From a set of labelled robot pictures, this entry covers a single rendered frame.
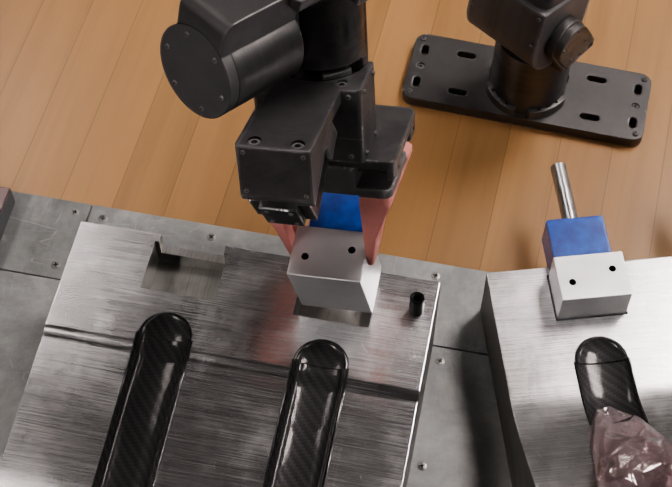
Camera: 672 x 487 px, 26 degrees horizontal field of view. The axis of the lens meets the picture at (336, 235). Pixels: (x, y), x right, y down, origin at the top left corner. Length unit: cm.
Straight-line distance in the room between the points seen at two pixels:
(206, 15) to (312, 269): 23
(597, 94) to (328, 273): 37
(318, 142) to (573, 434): 30
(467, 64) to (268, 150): 46
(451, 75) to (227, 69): 46
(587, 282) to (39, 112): 48
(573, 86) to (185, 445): 47
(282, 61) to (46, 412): 31
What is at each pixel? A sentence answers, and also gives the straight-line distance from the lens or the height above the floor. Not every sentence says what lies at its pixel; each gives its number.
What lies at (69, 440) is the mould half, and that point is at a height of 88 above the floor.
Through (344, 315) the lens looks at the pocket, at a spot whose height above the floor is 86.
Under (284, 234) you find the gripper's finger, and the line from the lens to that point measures 94.
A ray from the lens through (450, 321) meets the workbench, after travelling 110.
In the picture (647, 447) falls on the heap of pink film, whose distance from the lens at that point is 96.
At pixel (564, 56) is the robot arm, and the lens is 111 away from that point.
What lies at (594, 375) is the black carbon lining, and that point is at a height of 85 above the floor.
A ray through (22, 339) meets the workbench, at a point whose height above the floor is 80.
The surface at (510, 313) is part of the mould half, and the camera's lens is 105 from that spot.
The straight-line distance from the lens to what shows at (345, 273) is 94.
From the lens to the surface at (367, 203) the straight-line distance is 89.
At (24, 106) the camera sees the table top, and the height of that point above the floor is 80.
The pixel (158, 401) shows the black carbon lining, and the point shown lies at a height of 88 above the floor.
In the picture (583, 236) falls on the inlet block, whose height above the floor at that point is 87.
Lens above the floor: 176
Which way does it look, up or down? 58 degrees down
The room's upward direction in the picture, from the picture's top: straight up
